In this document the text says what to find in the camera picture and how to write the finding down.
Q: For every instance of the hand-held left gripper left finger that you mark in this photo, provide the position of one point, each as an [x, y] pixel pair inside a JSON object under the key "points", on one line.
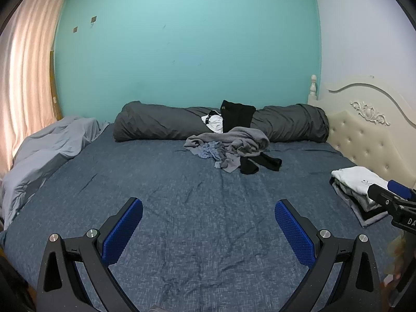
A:
{"points": [[123, 230]]}

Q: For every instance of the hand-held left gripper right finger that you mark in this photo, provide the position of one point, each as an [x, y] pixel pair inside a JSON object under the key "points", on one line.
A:
{"points": [[294, 230]]}

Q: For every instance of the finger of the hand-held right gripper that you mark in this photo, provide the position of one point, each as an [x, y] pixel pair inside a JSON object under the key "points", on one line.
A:
{"points": [[399, 187], [378, 192]]}

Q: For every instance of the grey fleece sweater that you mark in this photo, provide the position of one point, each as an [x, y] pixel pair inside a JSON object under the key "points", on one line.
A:
{"points": [[250, 138]]}

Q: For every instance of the light grey folded garment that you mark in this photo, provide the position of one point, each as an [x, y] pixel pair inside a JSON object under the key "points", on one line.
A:
{"points": [[370, 223]]}

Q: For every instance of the cream tufted headboard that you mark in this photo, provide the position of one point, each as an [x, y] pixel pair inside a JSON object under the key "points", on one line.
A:
{"points": [[367, 126]]}

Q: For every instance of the grey crumpled garment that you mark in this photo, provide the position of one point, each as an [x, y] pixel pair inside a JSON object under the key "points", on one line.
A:
{"points": [[230, 164]]}

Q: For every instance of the light grey blanket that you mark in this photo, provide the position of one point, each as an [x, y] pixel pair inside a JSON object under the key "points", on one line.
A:
{"points": [[48, 149]]}

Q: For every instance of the dark grey rolled duvet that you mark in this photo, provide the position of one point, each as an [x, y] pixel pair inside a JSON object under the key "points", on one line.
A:
{"points": [[156, 123]]}

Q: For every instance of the blue patterned garment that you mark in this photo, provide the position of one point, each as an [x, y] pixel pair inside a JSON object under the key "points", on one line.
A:
{"points": [[211, 149]]}

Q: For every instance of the black pants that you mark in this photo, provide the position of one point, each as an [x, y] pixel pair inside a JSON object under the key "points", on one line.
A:
{"points": [[237, 115]]}

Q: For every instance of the white crumpled garment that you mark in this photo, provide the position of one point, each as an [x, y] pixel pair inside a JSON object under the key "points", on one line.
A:
{"points": [[214, 122]]}

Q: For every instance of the pink curtain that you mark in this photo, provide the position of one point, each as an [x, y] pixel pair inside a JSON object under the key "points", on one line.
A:
{"points": [[26, 71]]}

